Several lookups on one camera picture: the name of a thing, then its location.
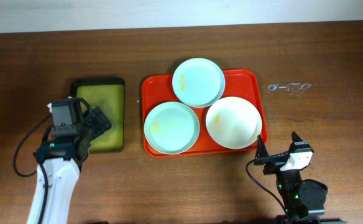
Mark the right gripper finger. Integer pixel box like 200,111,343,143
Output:
292,131,308,146
254,135,269,165

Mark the light green plate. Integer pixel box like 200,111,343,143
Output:
144,101,200,155

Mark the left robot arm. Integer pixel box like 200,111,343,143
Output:
27,107,112,223

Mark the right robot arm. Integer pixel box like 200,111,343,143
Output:
251,132,328,223

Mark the black tray with soapy water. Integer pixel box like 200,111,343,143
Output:
69,77,125,154

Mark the red plastic tray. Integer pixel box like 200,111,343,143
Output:
141,69,269,157

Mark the cream white plate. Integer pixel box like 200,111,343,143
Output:
205,96,262,149

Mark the light blue plate at back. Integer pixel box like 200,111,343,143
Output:
172,58,226,108

